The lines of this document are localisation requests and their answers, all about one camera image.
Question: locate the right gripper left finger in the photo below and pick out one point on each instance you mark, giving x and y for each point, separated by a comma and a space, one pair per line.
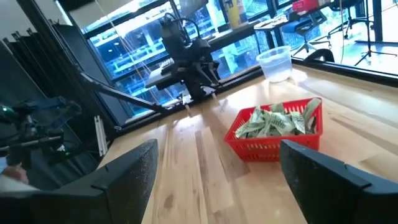
118, 193

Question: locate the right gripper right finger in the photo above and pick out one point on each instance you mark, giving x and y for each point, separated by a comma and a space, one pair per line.
326, 193

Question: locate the red plastic mesh basket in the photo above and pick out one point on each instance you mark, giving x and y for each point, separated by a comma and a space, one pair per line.
267, 149

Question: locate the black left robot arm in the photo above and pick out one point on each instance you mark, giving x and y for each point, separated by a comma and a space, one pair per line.
186, 56

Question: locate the black panel stack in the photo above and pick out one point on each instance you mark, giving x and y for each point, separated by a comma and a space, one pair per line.
31, 62

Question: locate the clear plastic cup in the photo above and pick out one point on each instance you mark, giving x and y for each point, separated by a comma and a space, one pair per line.
275, 67

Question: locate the blue office chair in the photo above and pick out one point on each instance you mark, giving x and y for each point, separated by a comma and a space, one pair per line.
295, 26

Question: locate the black tripod stand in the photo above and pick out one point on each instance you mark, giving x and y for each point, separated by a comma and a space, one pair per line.
369, 28

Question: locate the grey side desk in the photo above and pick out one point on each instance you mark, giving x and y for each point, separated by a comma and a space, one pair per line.
236, 34

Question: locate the red box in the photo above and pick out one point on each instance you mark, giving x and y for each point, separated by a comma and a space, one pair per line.
304, 5

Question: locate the yellow wipes canister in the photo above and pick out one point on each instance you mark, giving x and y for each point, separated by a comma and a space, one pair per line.
236, 14

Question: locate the white bracket strip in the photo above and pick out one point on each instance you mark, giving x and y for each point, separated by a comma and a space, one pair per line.
100, 137

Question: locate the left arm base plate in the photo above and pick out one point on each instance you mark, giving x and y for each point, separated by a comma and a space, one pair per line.
158, 77

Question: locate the black aluminium table frame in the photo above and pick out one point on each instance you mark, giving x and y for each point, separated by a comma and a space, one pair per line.
342, 71

